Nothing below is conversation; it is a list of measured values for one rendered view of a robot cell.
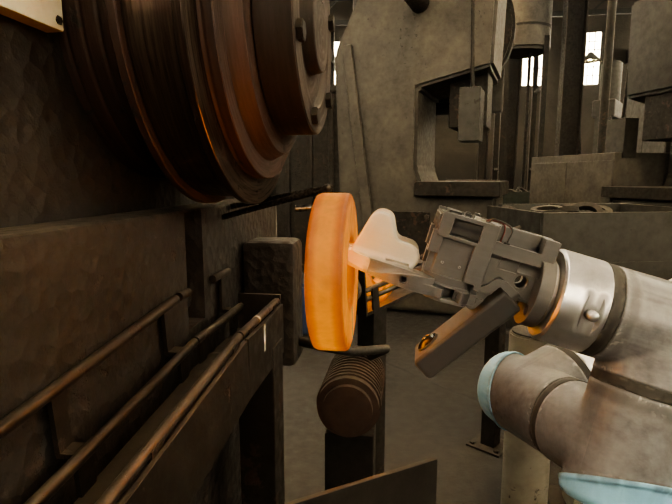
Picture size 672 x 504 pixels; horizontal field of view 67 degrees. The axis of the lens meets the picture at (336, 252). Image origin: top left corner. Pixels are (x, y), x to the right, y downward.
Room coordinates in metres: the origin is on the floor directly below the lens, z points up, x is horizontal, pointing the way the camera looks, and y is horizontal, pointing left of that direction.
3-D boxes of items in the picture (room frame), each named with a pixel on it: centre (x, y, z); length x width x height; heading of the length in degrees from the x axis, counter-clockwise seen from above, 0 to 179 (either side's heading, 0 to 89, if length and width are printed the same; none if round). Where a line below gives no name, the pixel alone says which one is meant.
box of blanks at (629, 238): (2.98, -1.47, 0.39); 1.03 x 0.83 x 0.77; 97
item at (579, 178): (4.54, -2.24, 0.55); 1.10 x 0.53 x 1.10; 12
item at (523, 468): (1.28, -0.52, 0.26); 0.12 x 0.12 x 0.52
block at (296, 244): (0.96, 0.12, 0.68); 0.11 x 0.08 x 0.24; 82
